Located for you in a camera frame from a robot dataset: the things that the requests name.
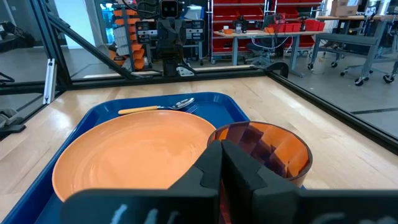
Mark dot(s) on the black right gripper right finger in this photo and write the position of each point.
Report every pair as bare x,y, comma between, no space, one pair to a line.
248,199

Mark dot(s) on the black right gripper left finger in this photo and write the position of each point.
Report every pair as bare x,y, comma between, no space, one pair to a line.
192,199

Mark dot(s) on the orange faceted plastic cup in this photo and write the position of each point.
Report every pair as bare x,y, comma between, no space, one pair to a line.
280,149

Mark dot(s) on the orange plate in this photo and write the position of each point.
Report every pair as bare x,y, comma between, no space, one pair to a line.
133,155

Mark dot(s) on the black neighbouring robot arm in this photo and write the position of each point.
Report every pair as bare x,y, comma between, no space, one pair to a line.
15,34

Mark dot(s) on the blue plastic tray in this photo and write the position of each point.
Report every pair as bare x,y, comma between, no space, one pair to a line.
217,109

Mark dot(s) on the grey control box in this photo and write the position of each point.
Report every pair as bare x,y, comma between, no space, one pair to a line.
195,30
146,31

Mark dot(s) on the black and orange robot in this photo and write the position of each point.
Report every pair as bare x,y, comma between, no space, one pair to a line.
135,46

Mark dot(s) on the red bin shelving rack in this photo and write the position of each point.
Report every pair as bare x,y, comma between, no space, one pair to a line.
236,12

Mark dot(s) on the office chair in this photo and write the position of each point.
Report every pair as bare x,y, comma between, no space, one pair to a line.
262,51

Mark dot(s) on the wooden-top workbench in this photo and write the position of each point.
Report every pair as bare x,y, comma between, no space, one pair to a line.
267,32

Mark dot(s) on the cardboard box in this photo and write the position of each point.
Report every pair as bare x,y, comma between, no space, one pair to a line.
343,7

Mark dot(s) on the grey rolling table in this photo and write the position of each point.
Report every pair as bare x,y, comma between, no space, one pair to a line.
348,40

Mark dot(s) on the grey storage bins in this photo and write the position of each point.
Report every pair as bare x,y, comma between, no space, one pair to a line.
9,119

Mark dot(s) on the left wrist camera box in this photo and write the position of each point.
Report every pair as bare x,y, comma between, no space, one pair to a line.
169,8

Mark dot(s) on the black aluminium table frame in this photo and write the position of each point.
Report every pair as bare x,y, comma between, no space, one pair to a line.
93,46

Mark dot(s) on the silver frame bracket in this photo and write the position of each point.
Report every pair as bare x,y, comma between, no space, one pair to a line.
49,81

